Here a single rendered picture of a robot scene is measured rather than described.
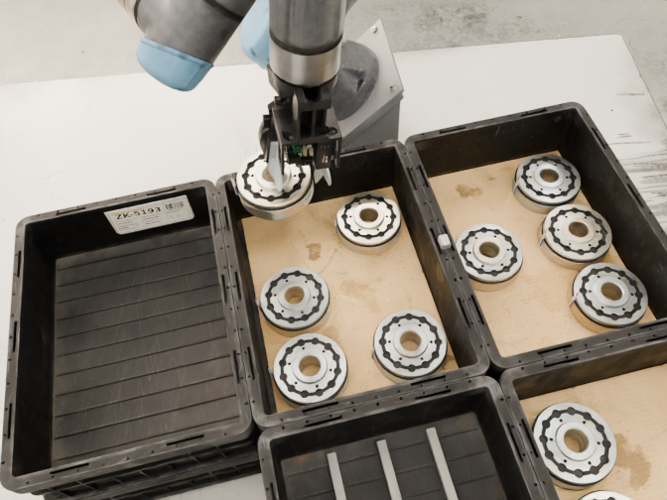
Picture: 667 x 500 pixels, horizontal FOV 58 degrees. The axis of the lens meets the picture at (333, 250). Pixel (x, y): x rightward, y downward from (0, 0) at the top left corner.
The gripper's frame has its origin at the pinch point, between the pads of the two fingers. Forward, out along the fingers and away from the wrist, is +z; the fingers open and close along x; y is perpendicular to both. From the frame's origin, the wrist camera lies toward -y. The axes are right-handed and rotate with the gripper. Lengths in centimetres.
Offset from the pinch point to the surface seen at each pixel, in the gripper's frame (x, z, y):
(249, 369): -10.5, 8.6, 23.4
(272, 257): -3.9, 17.8, 1.5
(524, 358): 22.7, 4.4, 30.4
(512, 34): 118, 86, -131
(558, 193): 41.9, 8.8, 3.7
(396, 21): 75, 91, -153
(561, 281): 37.7, 12.6, 17.1
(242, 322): -10.4, 8.6, 16.8
